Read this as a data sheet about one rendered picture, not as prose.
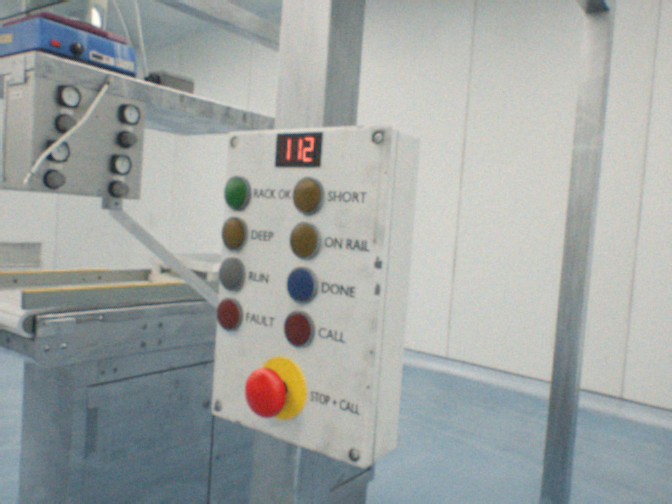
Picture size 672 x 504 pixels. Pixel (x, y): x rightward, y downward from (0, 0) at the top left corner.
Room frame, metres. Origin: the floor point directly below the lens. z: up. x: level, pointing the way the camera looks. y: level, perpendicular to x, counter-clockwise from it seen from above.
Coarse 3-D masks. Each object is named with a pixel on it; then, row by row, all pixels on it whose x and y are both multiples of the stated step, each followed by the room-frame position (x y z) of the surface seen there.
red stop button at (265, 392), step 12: (252, 372) 0.46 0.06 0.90; (264, 372) 0.46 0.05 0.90; (276, 372) 0.46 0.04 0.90; (252, 384) 0.46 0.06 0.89; (264, 384) 0.45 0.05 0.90; (276, 384) 0.45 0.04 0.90; (252, 396) 0.46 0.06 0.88; (264, 396) 0.45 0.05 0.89; (276, 396) 0.45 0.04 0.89; (252, 408) 0.46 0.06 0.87; (264, 408) 0.45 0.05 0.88; (276, 408) 0.45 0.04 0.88
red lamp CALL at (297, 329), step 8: (288, 320) 0.47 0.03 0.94; (296, 320) 0.46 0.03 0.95; (304, 320) 0.46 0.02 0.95; (288, 328) 0.47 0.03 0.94; (296, 328) 0.46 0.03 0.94; (304, 328) 0.46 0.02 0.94; (288, 336) 0.47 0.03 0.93; (296, 336) 0.46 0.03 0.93; (304, 336) 0.46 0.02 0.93; (296, 344) 0.46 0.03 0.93
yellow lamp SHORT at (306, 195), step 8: (304, 184) 0.46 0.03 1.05; (312, 184) 0.46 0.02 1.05; (296, 192) 0.47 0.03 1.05; (304, 192) 0.46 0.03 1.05; (312, 192) 0.46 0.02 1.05; (296, 200) 0.47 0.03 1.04; (304, 200) 0.46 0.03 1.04; (312, 200) 0.46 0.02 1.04; (304, 208) 0.46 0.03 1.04; (312, 208) 0.46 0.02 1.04
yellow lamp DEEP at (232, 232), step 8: (224, 224) 0.52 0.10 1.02; (232, 224) 0.51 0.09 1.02; (240, 224) 0.51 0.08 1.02; (224, 232) 0.51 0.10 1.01; (232, 232) 0.51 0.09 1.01; (240, 232) 0.51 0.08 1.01; (224, 240) 0.52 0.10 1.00; (232, 240) 0.51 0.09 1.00; (240, 240) 0.51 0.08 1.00; (232, 248) 0.51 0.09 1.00
